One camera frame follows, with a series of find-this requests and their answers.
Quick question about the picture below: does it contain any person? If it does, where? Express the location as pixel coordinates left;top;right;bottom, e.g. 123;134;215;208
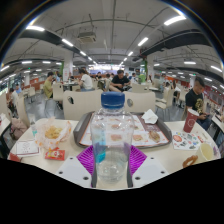
77;68;94;92
7;87;20;114
42;71;55;99
109;69;133;93
184;76;214;131

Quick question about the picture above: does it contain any red and white packet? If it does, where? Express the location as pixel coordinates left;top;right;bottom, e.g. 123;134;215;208
44;148;66;162

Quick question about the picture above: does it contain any clear blue-capped water bottle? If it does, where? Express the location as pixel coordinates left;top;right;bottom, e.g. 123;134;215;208
89;91;136;184

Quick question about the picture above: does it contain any far beige chairs group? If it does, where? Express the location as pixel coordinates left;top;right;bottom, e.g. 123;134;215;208
19;79;183;111

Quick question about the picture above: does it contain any printed paper tray liner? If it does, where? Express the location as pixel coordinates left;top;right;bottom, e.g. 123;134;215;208
79;113;169;147

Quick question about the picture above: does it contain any colourful sticker sheet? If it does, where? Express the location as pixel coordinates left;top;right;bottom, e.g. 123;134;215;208
171;130;209;152

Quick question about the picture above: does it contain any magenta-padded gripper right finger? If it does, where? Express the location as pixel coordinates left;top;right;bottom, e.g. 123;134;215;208
126;144;169;189

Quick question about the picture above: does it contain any white napkin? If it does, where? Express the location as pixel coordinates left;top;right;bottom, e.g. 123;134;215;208
140;108;159;125

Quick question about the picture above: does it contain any ceiling air conditioner unit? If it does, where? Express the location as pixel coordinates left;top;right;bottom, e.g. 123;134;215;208
77;31;98;44

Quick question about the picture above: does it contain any dark food tray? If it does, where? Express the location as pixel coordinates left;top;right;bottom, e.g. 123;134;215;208
72;110;173;149

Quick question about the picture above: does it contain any white printed card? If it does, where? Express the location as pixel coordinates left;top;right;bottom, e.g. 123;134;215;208
14;139;41;158

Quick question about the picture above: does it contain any red paper cup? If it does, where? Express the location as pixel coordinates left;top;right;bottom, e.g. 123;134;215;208
182;108;200;134

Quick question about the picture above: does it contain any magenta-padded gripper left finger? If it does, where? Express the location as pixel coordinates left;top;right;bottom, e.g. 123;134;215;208
54;144;98;190

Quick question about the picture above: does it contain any ceiling lights group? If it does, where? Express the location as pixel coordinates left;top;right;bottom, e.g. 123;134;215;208
0;14;224;91

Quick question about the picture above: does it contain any white side table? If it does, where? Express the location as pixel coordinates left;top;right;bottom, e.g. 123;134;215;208
210;114;224;148
0;113;11;158

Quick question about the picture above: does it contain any brown fried food piece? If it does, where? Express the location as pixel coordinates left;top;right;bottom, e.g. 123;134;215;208
148;130;162;143

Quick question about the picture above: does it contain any red wallet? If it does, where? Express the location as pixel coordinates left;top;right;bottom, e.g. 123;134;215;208
8;152;23;163

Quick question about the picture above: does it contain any pink backpack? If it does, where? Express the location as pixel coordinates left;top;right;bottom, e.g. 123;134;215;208
9;117;28;140

